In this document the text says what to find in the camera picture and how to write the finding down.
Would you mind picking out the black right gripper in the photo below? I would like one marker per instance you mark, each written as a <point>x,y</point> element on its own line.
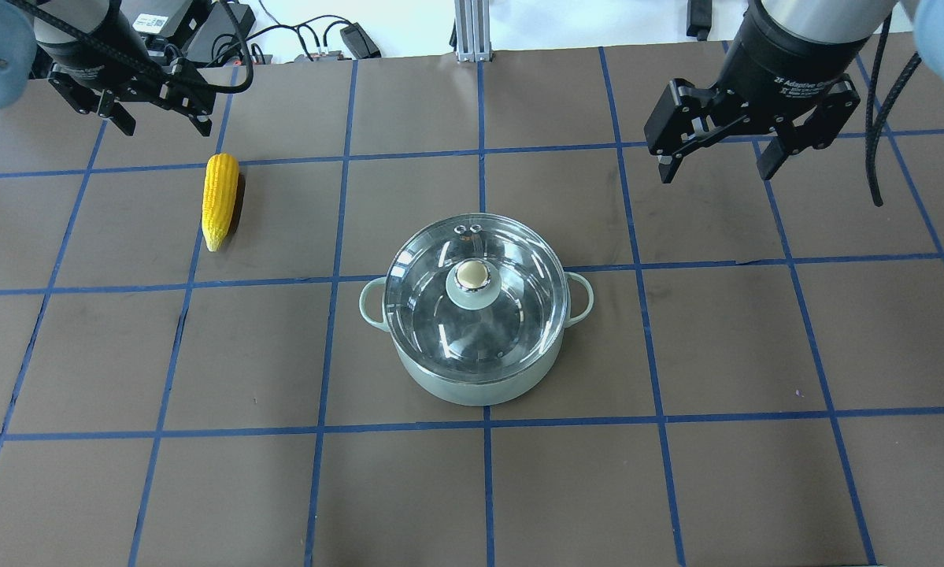
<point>786,59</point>

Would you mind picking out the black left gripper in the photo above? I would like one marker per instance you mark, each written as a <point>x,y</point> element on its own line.
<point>86,55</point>

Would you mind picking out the yellow corn cob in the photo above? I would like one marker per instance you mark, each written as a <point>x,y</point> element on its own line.
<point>221,182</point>

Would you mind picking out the glass pot lid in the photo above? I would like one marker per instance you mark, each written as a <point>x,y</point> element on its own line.
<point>475,299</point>

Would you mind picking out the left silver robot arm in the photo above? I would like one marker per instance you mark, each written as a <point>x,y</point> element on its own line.
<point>18,46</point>

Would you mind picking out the pale green cooking pot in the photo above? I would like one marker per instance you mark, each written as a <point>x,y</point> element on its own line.
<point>475,331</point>

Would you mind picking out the black power brick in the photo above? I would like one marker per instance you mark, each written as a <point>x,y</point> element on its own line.
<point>217,34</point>

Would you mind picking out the black power adapter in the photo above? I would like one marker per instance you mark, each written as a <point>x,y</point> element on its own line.
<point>358,43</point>

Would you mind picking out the aluminium frame post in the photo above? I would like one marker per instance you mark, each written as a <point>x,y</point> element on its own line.
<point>471,31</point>

